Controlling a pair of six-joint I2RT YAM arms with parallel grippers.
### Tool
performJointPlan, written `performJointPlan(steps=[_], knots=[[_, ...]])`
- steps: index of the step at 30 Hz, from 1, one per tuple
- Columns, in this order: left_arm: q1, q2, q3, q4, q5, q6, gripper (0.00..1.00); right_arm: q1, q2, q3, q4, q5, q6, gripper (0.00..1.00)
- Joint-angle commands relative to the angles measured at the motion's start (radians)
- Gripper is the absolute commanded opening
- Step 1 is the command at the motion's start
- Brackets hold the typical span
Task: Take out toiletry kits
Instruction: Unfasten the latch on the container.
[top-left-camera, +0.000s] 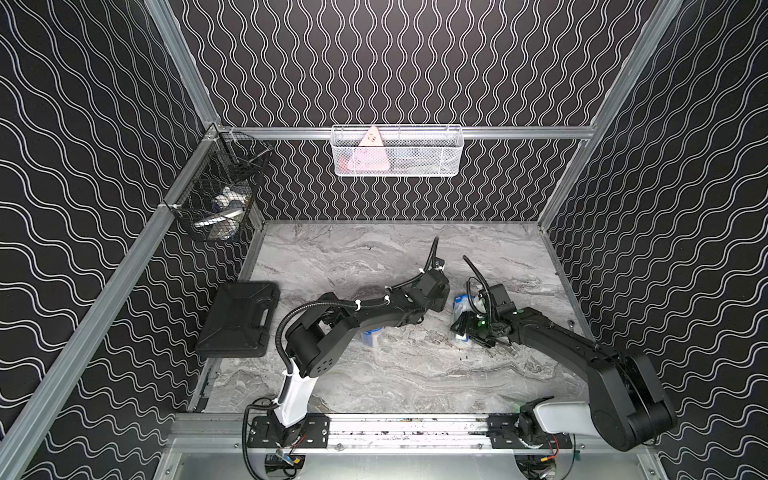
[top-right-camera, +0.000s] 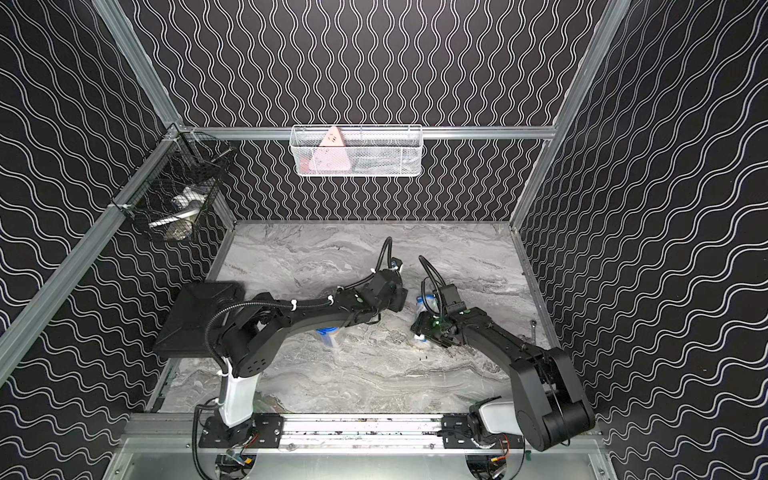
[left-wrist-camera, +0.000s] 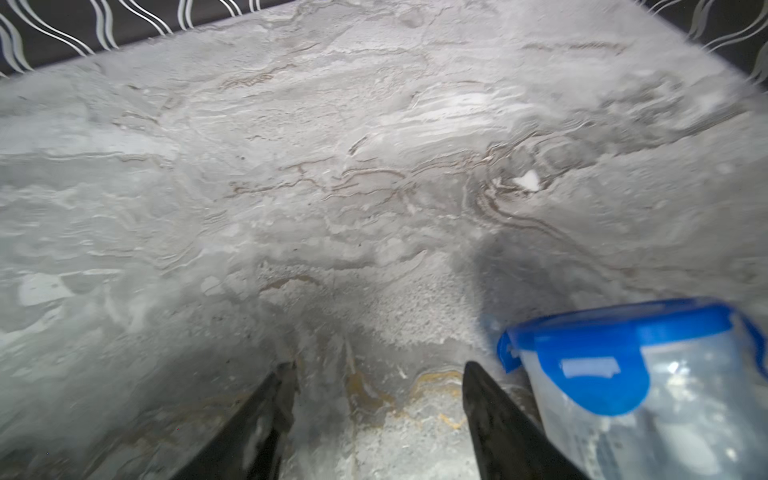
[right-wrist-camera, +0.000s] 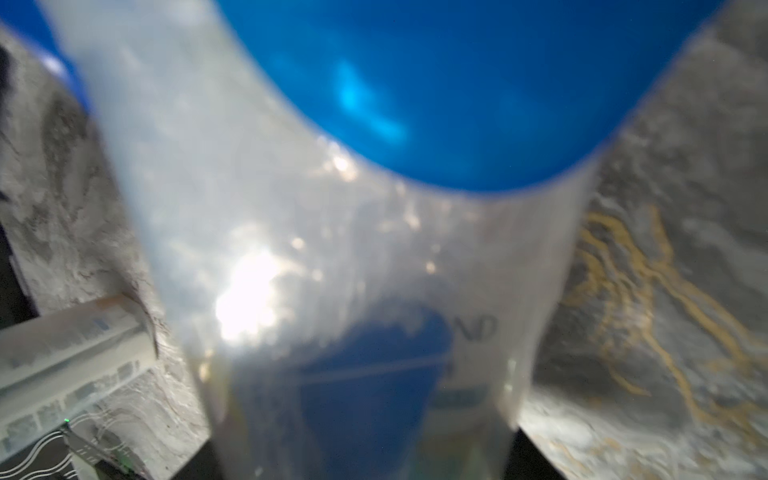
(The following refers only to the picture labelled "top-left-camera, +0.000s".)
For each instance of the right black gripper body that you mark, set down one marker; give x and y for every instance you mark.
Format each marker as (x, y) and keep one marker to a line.
(477, 328)

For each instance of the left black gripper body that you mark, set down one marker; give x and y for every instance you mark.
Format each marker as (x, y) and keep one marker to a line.
(435, 287)

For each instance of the clear jar toiletry kit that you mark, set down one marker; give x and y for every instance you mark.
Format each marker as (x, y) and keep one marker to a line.
(461, 306)

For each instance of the clear jar blue lid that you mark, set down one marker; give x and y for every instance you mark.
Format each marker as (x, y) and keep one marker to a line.
(371, 338)

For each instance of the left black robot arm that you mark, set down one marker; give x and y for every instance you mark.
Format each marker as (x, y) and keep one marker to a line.
(311, 338)

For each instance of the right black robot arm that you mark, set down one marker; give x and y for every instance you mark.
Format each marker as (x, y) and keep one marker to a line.
(627, 404)

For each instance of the pink triangular card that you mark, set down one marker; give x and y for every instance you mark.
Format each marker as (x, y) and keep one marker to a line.
(370, 155)

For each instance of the black plastic carry case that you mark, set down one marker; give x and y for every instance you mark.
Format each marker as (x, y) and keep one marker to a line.
(238, 322)

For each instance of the white items in black basket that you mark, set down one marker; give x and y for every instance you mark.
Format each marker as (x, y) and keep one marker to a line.
(229, 208)

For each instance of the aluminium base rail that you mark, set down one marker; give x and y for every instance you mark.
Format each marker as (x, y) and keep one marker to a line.
(377, 434)

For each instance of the white wire wall basket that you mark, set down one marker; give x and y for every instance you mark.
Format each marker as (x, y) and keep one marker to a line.
(414, 150)

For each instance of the black wire wall basket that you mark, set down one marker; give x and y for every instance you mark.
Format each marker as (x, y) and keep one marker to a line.
(234, 159)

